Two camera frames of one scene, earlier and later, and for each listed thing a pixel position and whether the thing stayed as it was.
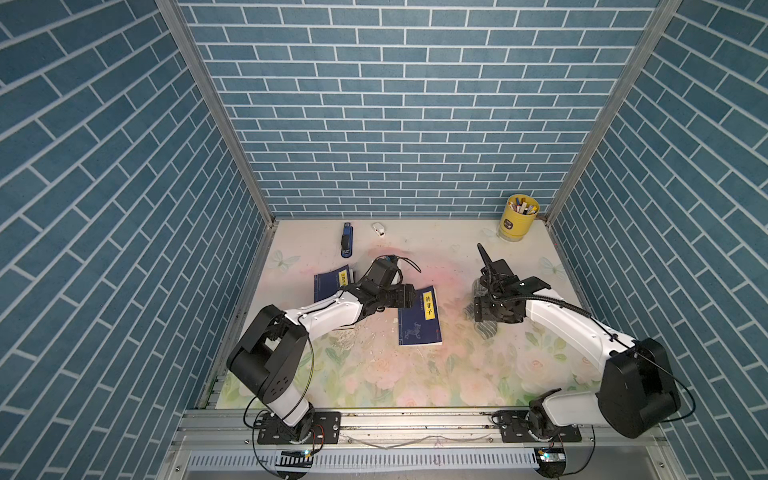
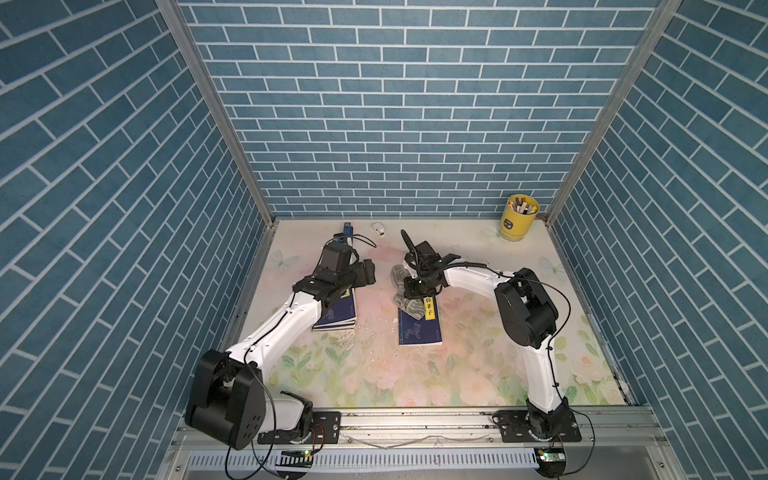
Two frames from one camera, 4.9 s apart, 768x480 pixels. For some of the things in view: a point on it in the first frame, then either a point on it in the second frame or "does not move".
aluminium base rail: (223, 444) does not move
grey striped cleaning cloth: (485, 330) -> (415, 307)
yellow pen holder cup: (518, 217) does not move
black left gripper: (404, 296) -> (360, 279)
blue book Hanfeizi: (420, 325) does not move
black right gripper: (481, 311) -> (410, 293)
